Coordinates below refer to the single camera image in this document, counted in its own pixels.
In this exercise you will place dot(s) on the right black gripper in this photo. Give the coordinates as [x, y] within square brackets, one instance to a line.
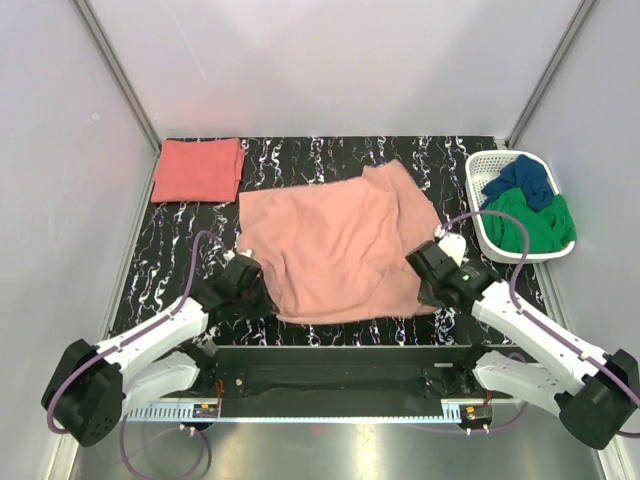
[425, 298]

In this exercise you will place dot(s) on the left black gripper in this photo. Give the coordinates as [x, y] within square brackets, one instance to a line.
[266, 306]

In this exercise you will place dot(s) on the pink t shirt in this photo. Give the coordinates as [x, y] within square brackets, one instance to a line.
[336, 253]

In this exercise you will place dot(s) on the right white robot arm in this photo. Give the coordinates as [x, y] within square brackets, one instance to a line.
[592, 392]

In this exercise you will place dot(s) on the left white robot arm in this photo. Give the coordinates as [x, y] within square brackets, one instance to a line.
[169, 332]

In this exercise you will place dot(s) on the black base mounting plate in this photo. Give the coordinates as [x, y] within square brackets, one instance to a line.
[332, 374]

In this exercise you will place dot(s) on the green t shirt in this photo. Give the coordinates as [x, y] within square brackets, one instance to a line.
[550, 230]

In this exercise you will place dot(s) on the white plastic laundry basket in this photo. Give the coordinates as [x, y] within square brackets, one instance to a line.
[483, 167]

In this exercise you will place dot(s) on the folded red t shirt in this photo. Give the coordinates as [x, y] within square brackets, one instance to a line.
[201, 171]

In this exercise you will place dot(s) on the blue t shirt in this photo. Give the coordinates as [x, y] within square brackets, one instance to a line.
[529, 176]

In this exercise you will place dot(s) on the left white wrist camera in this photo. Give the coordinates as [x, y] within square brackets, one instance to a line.
[231, 254]

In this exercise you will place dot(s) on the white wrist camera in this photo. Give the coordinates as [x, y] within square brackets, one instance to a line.
[452, 244]
[231, 254]

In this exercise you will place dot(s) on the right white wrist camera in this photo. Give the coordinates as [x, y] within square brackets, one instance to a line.
[452, 244]

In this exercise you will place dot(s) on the white slotted cable duct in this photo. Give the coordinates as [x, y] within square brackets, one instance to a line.
[385, 411]

